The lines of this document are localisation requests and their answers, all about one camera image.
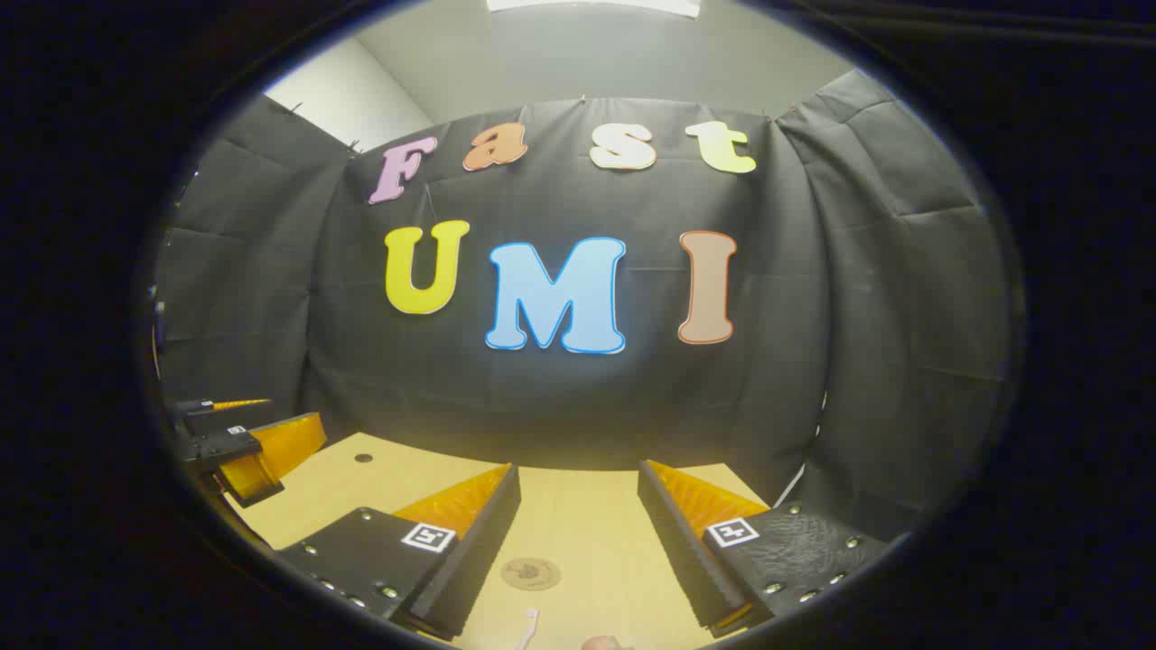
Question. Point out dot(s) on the black backdrop cloth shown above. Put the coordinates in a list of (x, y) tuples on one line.
[(587, 397)]

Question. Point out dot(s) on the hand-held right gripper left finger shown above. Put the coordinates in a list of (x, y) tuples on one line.
[(483, 551)]

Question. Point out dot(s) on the round wooden coaster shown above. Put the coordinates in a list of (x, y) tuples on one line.
[(530, 573)]

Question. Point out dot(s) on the light wooden desktop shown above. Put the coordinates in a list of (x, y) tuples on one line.
[(587, 524)]

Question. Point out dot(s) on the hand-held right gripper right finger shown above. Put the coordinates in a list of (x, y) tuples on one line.
[(677, 551)]

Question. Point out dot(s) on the ceiling light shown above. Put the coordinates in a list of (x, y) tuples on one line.
[(587, 4)]

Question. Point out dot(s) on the pale pink toothbrush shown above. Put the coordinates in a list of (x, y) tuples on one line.
[(529, 627)]

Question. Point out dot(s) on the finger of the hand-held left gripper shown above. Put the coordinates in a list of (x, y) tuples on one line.
[(226, 442), (226, 417)]

